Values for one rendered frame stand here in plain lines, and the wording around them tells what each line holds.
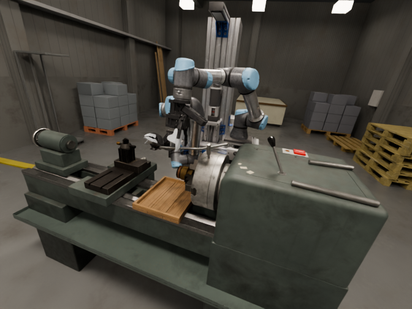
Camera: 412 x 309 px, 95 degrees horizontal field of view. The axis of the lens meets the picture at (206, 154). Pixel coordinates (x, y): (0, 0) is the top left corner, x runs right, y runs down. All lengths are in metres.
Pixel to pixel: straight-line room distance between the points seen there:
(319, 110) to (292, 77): 2.97
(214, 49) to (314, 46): 8.57
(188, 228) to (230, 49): 1.34
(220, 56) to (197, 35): 8.59
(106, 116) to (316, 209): 4.92
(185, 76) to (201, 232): 0.77
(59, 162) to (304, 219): 1.59
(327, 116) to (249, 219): 6.83
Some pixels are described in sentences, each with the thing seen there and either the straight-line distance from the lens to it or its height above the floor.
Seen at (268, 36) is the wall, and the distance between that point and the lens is 9.91.
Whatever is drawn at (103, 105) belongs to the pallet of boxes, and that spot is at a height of 0.73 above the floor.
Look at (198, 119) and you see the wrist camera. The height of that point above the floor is 1.46.
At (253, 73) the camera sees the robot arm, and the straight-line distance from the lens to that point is 1.17.
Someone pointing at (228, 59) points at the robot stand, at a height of 1.75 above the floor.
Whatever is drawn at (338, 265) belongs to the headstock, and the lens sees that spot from 1.02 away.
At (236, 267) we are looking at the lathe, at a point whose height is 0.76.
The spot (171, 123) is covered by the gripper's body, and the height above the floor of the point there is 1.43.
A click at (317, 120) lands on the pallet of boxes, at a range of 7.47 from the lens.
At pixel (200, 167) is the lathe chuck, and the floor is 1.20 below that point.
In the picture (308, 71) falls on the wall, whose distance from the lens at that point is 10.03.
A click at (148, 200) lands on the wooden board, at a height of 0.88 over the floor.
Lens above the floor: 1.63
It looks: 23 degrees down
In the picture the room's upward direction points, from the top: 5 degrees clockwise
